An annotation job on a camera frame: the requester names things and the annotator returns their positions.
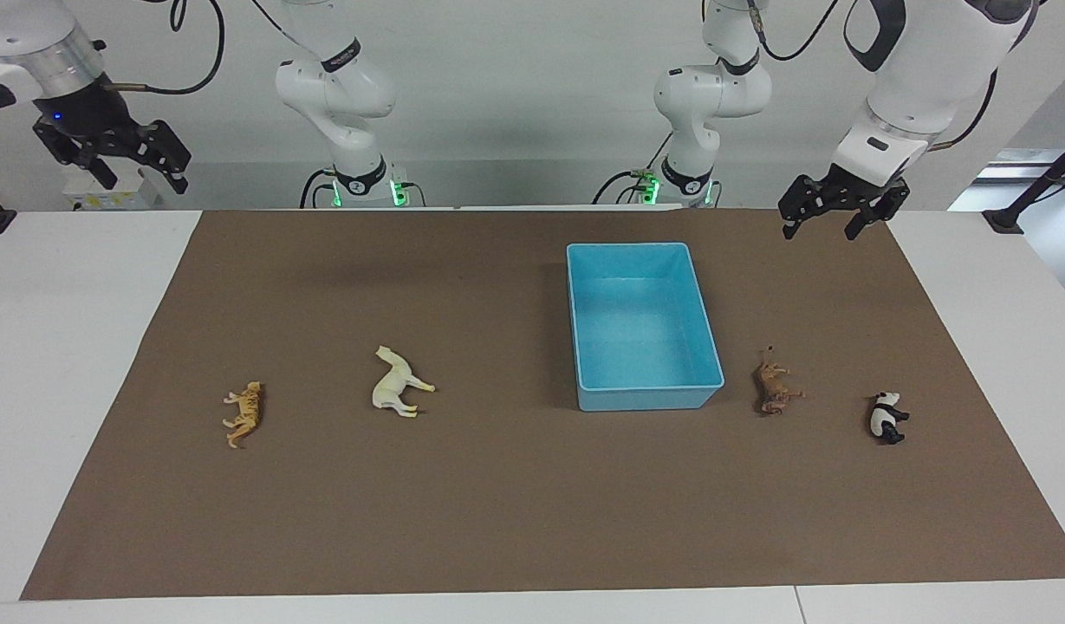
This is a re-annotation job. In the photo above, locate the black cable with metal connector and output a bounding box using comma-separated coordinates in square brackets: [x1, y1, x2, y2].
[751, 0, 845, 62]

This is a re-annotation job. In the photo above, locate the black arm base cable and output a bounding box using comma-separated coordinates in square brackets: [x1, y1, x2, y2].
[592, 130, 673, 206]
[299, 166, 339, 210]

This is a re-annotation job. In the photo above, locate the light blue storage box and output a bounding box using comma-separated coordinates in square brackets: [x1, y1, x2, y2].
[566, 242, 726, 413]

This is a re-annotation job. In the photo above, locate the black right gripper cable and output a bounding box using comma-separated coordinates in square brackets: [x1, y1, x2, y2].
[107, 0, 227, 96]

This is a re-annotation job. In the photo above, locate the cream horse toy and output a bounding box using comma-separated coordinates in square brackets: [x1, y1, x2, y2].
[372, 345, 437, 419]

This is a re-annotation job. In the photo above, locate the black white panda toy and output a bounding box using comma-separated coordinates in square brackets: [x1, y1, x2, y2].
[869, 391, 912, 445]

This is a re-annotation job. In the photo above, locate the black clamp stand with pole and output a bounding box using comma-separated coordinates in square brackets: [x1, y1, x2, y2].
[982, 133, 1065, 235]

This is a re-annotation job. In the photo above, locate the brown lion toy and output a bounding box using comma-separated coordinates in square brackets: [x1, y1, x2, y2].
[751, 348, 806, 416]

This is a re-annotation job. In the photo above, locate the black left arm base cable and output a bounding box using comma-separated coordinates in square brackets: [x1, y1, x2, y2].
[592, 130, 673, 206]

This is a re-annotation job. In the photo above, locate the white yellow cardboard box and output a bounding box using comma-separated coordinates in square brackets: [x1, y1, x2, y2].
[62, 165, 163, 212]

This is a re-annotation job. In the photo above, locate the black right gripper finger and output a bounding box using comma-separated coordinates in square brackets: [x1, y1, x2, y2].
[81, 154, 118, 190]
[151, 121, 192, 194]

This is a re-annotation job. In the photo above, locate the orange tiger toy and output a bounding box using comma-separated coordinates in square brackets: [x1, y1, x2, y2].
[222, 380, 265, 449]

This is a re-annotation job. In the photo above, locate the black right arm base cable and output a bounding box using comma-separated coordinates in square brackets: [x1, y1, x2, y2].
[299, 166, 339, 210]

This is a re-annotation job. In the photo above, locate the brown table mat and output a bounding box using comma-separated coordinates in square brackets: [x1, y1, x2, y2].
[19, 208, 1065, 601]

